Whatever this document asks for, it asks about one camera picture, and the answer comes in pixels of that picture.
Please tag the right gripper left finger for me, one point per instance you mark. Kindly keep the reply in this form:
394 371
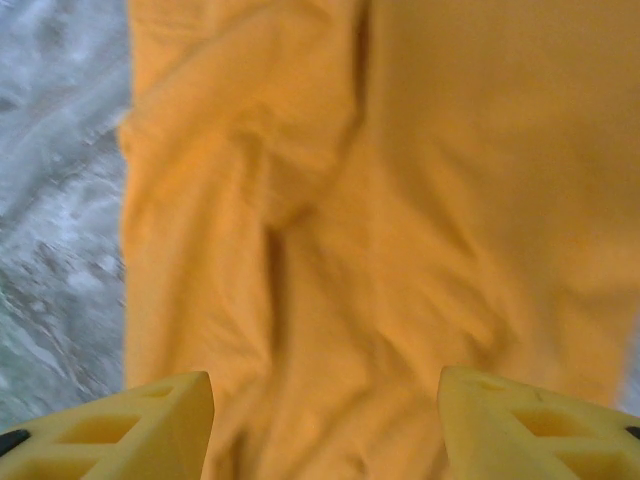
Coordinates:
165 450

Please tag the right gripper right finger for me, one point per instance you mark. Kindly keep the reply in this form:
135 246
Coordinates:
485 440

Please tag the orange t-shirt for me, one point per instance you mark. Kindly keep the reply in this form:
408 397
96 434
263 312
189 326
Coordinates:
350 200

